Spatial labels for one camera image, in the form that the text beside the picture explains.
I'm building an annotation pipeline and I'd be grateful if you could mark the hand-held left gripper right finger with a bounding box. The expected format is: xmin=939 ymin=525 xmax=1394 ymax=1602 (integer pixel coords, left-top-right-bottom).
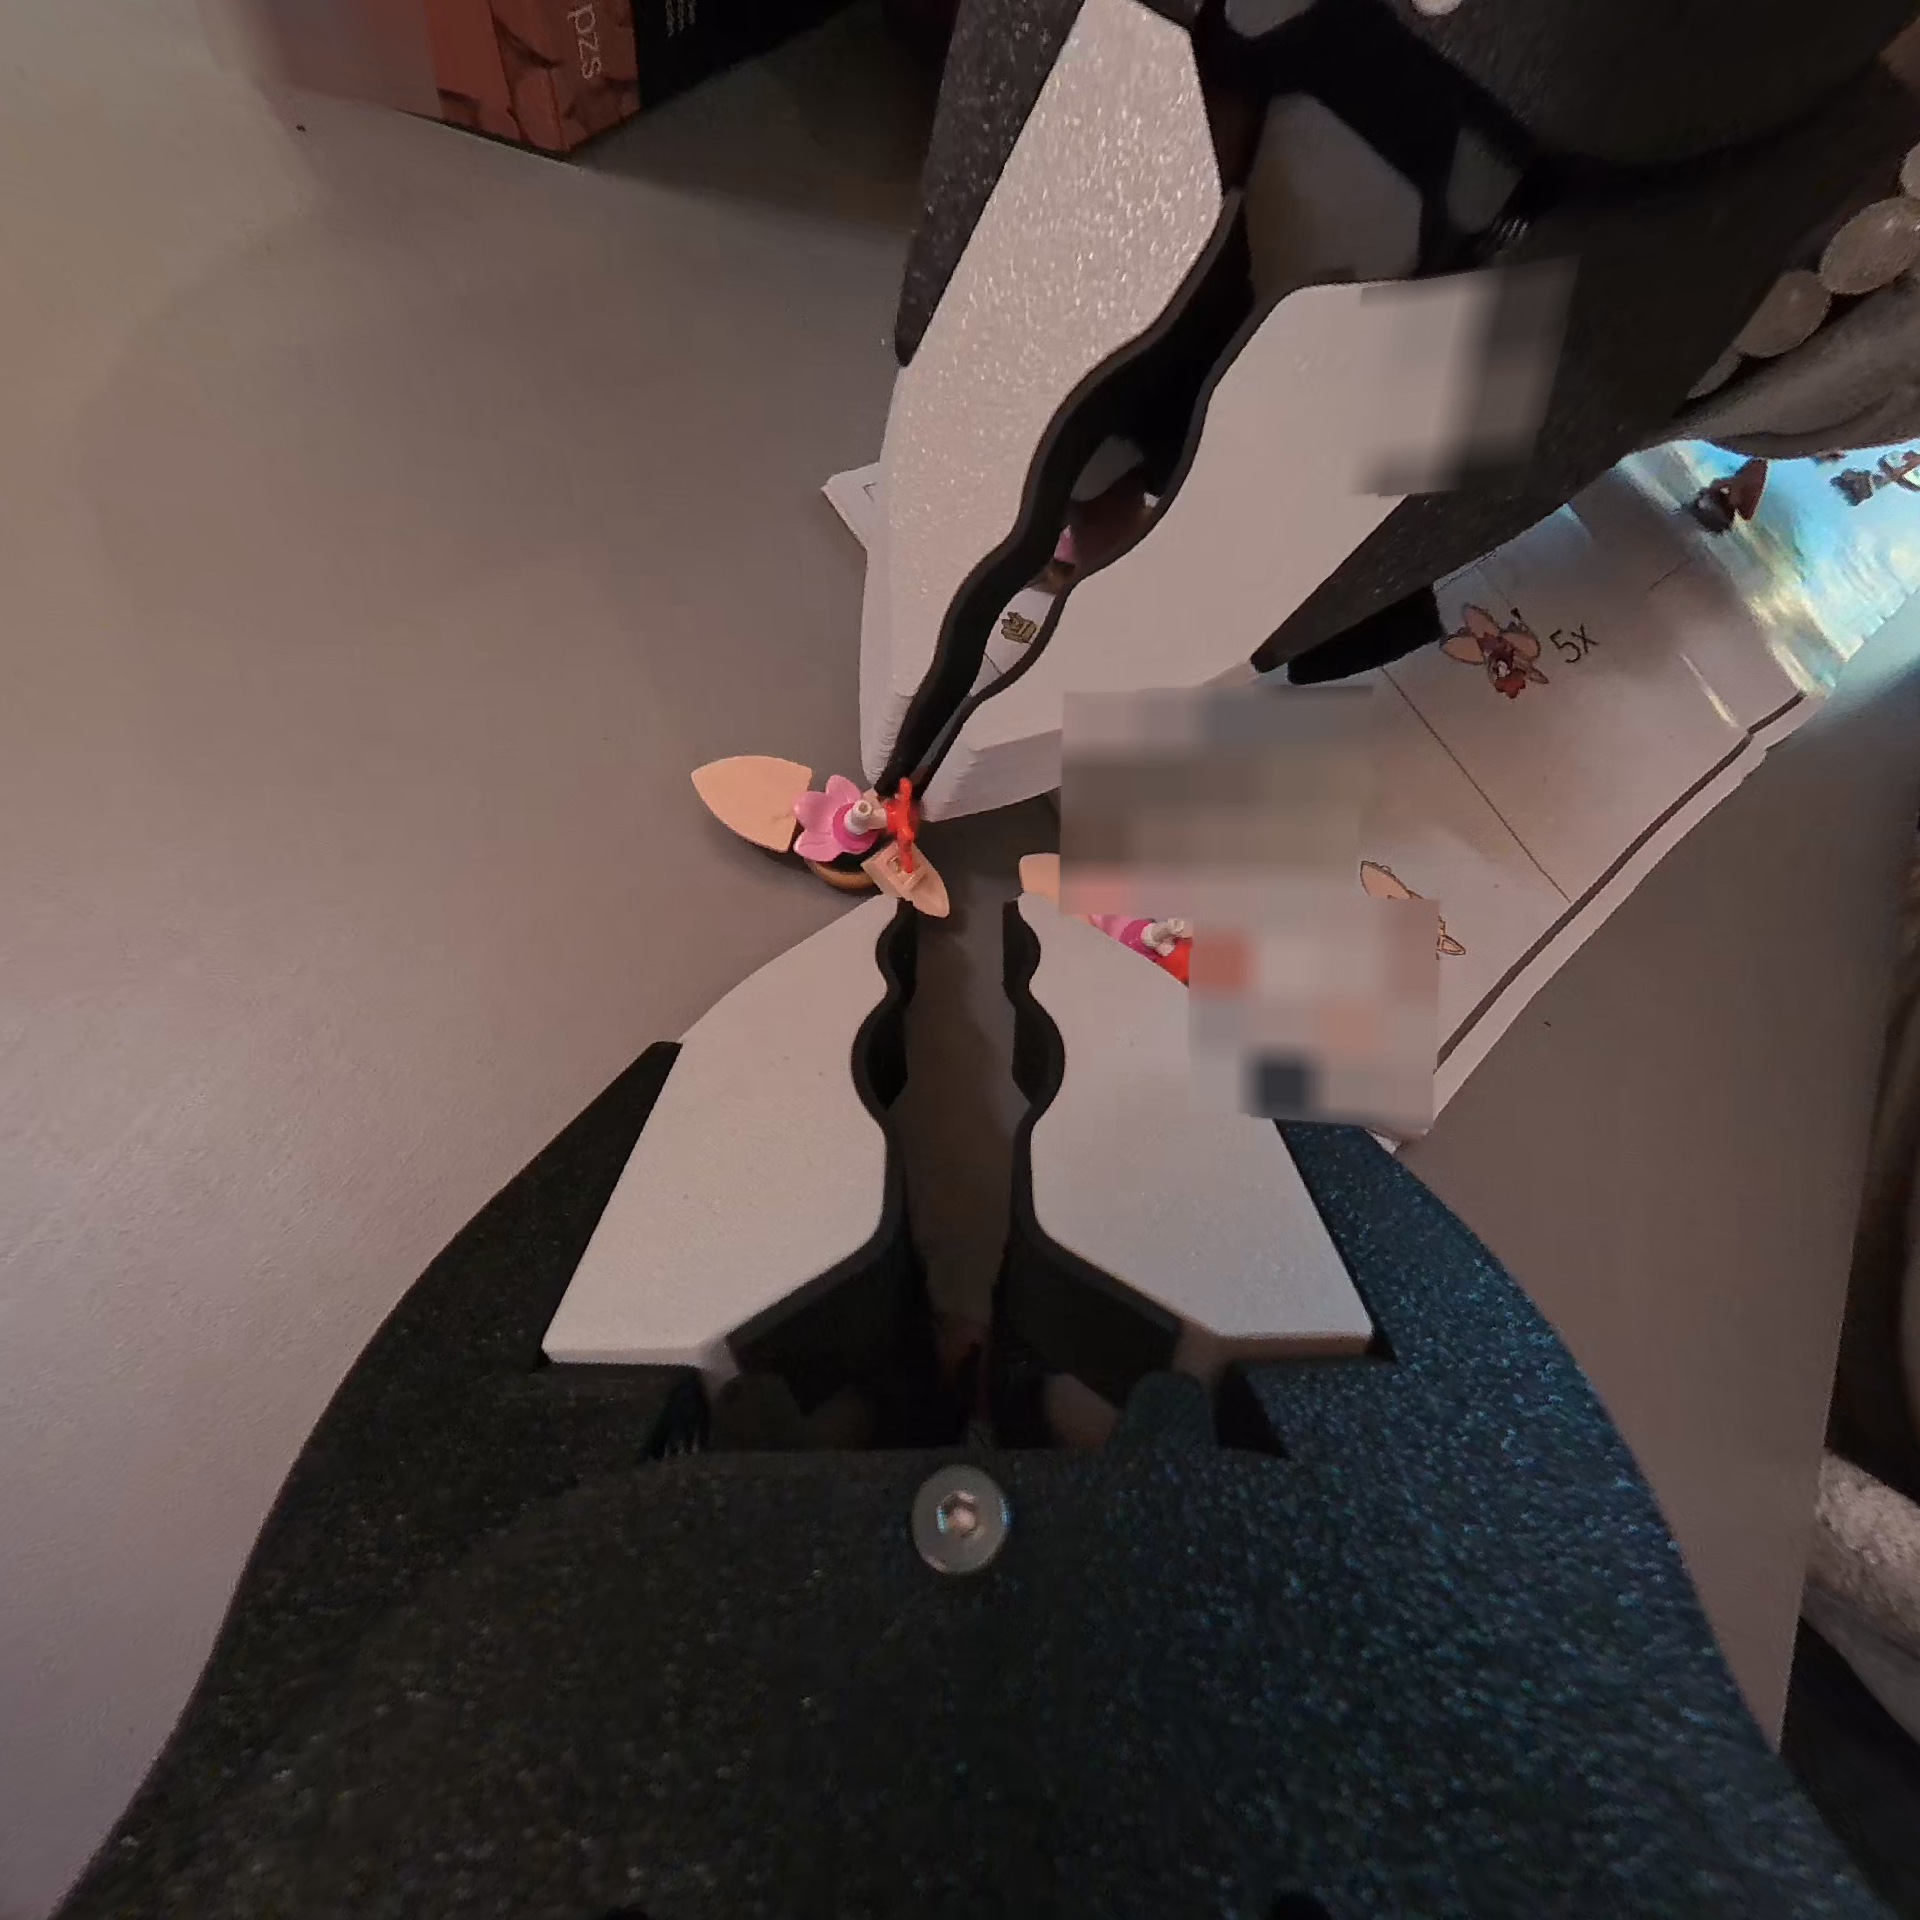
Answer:
xmin=999 ymin=896 xmax=1376 ymax=1374

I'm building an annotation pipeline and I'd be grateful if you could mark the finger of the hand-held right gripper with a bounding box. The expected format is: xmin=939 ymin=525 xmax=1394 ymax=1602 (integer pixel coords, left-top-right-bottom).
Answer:
xmin=920 ymin=270 xmax=1501 ymax=823
xmin=852 ymin=0 xmax=1250 ymax=790

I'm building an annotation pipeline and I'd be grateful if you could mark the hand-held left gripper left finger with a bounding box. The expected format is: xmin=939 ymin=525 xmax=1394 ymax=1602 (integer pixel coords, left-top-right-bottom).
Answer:
xmin=540 ymin=904 xmax=922 ymax=1374

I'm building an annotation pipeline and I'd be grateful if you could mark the pink and tan brick flower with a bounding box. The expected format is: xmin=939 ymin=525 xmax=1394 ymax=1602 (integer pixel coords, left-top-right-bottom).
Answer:
xmin=690 ymin=755 xmax=953 ymax=922
xmin=1020 ymin=854 xmax=1197 ymax=987

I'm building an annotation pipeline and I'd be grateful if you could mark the grey desk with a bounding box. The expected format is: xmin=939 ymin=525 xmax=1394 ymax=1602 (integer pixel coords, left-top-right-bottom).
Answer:
xmin=0 ymin=0 xmax=1855 ymax=1920

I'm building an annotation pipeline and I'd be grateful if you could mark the pearl-trimmed grey garment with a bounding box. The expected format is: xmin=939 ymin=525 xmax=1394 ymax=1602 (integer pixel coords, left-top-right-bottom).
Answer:
xmin=1680 ymin=143 xmax=1920 ymax=459

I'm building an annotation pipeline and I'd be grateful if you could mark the white instruction booklet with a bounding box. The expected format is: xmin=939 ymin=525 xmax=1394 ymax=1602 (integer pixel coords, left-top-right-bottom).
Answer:
xmin=823 ymin=434 xmax=1920 ymax=1121

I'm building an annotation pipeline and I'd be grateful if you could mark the brown and black product box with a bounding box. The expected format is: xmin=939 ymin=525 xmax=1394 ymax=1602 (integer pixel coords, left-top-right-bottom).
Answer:
xmin=276 ymin=0 xmax=842 ymax=157

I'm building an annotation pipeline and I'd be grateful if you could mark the person's pale fuzzy clothing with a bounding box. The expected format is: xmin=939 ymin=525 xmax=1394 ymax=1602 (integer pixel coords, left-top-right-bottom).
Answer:
xmin=1809 ymin=1447 xmax=1920 ymax=1638

